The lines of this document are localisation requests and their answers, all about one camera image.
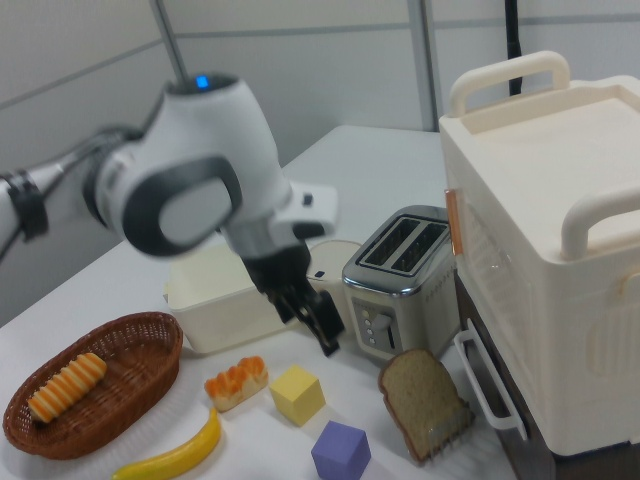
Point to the yellow cube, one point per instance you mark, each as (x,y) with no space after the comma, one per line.
(297,395)

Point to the striped orange bread roll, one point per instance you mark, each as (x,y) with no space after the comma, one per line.
(67,385)

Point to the purple cube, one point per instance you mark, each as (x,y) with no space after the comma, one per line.
(340,452)

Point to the black pole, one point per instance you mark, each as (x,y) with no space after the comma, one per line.
(514,45)

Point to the brown wicker basket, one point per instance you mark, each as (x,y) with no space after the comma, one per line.
(125,395)

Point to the large cream toy cabinet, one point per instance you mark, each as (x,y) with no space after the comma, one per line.
(550,225)

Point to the grey partition post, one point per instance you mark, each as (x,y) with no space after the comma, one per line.
(172,40)
(427,65)

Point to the silver two-slot toaster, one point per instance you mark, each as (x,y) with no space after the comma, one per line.
(395,280)

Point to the cream rectangular plastic box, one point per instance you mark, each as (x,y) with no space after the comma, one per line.
(215,300)

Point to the yellow banana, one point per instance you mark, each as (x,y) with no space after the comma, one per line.
(185,452)

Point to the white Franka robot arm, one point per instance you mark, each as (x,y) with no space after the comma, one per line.
(210,130)

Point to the brown bread slice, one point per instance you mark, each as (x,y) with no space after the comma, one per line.
(420,395)

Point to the orange glazed bread bun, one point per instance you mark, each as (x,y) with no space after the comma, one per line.
(237,382)

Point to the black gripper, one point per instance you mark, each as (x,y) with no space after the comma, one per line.
(277,270)

